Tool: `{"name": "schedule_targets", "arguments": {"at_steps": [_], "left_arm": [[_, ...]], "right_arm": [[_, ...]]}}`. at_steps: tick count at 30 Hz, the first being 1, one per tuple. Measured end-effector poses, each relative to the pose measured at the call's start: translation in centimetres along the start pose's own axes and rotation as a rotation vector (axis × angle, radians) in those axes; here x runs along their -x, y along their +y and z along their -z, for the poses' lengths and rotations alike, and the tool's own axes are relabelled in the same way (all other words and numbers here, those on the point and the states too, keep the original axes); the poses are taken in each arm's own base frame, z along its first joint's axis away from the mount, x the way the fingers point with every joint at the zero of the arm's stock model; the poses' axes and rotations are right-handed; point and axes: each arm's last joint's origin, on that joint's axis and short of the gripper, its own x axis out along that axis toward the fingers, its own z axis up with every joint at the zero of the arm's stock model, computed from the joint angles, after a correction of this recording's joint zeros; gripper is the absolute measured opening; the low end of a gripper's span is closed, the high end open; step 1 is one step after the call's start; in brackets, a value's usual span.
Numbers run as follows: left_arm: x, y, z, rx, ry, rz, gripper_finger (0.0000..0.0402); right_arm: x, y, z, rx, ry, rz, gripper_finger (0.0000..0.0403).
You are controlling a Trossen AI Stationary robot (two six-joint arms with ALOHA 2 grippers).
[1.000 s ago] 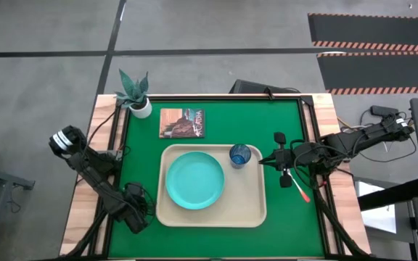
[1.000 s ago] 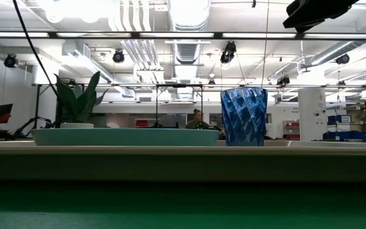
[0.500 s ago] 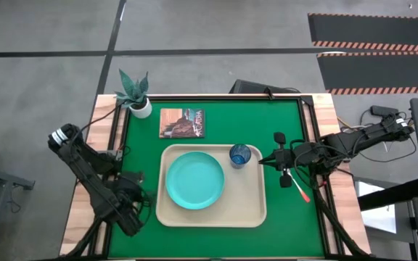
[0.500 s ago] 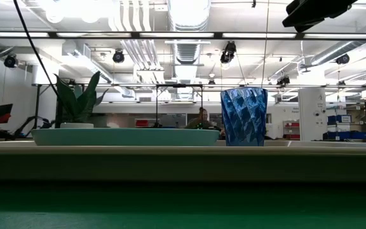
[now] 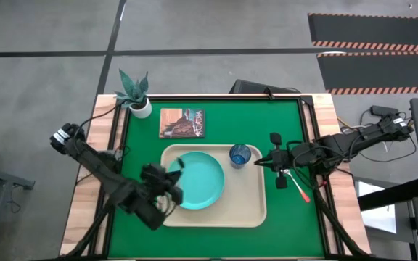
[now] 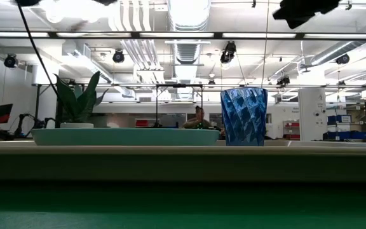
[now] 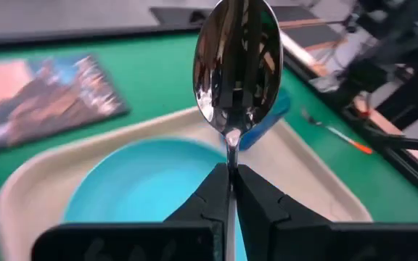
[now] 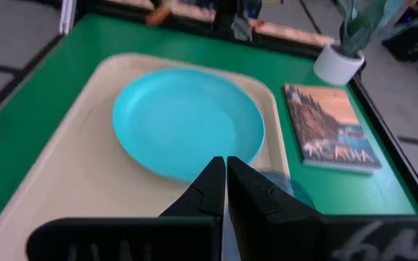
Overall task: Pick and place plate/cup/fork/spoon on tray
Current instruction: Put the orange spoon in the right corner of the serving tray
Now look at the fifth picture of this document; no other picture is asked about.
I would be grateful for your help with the black aluminium rig frame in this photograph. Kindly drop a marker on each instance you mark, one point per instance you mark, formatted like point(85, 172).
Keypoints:
point(212, 97)

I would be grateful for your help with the green table mat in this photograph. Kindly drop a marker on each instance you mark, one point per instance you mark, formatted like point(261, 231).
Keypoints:
point(285, 224)

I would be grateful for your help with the blue faceted cup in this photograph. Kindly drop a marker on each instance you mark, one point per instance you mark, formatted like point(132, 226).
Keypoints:
point(240, 156)

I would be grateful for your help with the black floor mat hazard stripes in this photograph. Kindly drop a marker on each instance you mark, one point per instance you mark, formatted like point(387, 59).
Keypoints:
point(376, 30)
point(376, 72)

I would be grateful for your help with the black power strip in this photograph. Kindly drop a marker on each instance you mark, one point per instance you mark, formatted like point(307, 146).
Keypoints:
point(383, 109)

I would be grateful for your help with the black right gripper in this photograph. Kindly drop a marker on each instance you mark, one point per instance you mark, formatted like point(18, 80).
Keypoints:
point(283, 159)

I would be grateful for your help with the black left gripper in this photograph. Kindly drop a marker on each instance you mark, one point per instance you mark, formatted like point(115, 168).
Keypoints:
point(156, 177)

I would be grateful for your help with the beige rectangular tray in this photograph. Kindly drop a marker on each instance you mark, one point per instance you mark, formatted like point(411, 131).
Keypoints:
point(245, 203)

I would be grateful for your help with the black box behind table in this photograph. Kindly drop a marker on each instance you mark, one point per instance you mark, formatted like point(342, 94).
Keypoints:
point(249, 87)

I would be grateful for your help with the snake plant in white pot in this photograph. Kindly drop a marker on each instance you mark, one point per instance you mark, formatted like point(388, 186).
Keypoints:
point(142, 110)

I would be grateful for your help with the white paper sheet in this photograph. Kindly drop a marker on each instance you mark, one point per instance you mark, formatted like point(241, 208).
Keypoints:
point(376, 217)

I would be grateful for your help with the black beam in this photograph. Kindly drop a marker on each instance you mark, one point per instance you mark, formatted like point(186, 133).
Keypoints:
point(390, 195)

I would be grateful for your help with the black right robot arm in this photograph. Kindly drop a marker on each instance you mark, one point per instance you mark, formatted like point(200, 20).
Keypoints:
point(339, 145)

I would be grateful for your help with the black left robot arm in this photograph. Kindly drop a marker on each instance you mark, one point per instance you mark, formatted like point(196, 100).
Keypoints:
point(96, 166)

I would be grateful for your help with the Arcadia picture book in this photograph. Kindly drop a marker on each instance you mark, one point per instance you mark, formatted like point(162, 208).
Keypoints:
point(181, 123)

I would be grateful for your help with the teal round plate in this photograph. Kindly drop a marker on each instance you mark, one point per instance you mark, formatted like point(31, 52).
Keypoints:
point(201, 181)

